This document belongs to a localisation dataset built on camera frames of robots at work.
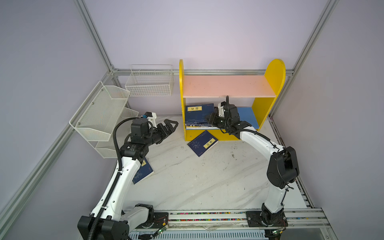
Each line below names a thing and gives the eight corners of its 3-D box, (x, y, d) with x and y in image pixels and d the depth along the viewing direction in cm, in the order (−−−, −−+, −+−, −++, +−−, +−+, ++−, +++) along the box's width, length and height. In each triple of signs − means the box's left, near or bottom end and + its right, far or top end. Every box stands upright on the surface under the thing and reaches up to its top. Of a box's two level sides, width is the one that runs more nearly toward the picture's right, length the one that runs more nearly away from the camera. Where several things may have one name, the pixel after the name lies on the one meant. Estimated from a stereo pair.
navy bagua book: (200, 157, 98) (200, 156, 96) (187, 145, 104) (187, 143, 102) (219, 142, 106) (219, 140, 104) (206, 131, 112) (206, 129, 110)
